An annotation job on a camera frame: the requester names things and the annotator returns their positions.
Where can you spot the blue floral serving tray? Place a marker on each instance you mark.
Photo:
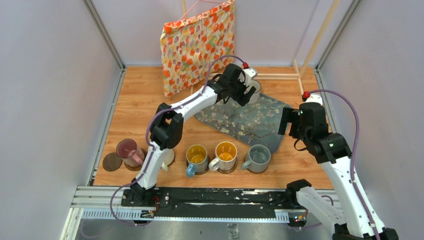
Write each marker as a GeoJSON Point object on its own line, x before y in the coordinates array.
{"type": "Point", "coordinates": [253, 124]}

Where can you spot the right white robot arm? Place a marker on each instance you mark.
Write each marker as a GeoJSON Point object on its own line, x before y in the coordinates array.
{"type": "Point", "coordinates": [357, 220]}

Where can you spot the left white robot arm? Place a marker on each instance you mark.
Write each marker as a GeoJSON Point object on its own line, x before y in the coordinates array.
{"type": "Point", "coordinates": [166, 128]}

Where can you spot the pink mug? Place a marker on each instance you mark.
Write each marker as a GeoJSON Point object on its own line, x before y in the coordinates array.
{"type": "Point", "coordinates": [129, 152]}

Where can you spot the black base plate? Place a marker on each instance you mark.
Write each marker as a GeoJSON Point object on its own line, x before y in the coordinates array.
{"type": "Point", "coordinates": [218, 203]}

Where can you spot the floral fabric bag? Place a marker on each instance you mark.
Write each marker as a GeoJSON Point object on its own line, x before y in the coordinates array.
{"type": "Point", "coordinates": [191, 47]}

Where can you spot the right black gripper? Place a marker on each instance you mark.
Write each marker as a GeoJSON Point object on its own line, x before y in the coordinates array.
{"type": "Point", "coordinates": [290, 115]}

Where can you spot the blue butterfly mug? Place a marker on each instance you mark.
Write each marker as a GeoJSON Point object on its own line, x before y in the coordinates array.
{"type": "Point", "coordinates": [197, 156]}

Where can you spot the grey ceramic mug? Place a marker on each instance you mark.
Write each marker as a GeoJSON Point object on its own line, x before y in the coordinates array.
{"type": "Point", "coordinates": [257, 159]}

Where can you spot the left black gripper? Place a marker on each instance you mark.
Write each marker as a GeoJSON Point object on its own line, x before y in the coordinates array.
{"type": "Point", "coordinates": [241, 99]}

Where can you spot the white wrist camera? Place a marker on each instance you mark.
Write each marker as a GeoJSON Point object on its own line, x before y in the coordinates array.
{"type": "Point", "coordinates": [315, 98]}
{"type": "Point", "coordinates": [250, 73]}

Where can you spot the white mug black handle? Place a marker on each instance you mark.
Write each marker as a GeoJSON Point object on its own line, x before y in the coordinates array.
{"type": "Point", "coordinates": [254, 84]}

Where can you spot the cream ribbed mug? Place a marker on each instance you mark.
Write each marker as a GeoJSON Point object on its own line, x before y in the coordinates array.
{"type": "Point", "coordinates": [168, 160]}

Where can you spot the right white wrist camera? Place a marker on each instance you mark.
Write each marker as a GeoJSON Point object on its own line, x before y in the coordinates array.
{"type": "Point", "coordinates": [315, 98]}

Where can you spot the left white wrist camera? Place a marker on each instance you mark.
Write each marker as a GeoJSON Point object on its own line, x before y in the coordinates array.
{"type": "Point", "coordinates": [250, 73]}

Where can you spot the white floral mug yellow inside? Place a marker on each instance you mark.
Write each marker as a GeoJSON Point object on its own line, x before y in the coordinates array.
{"type": "Point", "coordinates": [225, 156]}

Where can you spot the aluminium rail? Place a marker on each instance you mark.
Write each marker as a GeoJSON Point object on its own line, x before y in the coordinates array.
{"type": "Point", "coordinates": [104, 202]}

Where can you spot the dark brown round coaster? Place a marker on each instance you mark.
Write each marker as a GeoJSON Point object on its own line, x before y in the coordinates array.
{"type": "Point", "coordinates": [111, 162]}

